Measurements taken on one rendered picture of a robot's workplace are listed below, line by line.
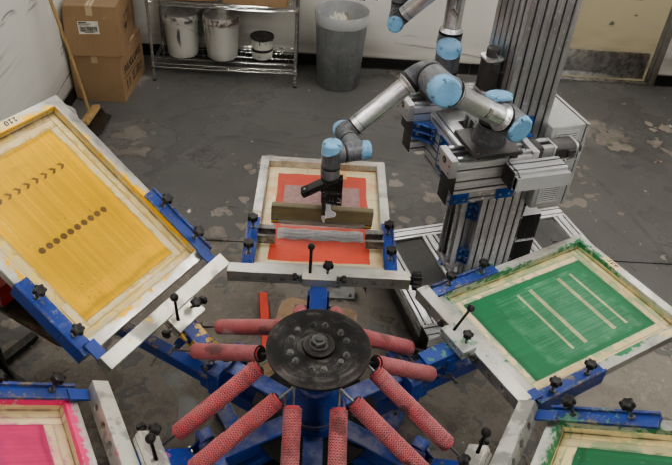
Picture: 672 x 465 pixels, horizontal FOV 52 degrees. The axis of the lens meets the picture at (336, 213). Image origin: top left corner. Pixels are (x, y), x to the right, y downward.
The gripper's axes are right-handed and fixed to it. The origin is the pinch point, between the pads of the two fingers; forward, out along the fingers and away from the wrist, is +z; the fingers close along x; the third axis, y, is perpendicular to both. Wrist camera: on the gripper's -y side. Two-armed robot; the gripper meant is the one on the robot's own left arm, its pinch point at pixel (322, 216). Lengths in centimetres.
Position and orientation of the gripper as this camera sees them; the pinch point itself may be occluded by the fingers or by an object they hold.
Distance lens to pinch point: 276.1
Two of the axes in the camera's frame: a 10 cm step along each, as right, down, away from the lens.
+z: -0.6, 7.9, 6.1
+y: 10.0, 0.5, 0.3
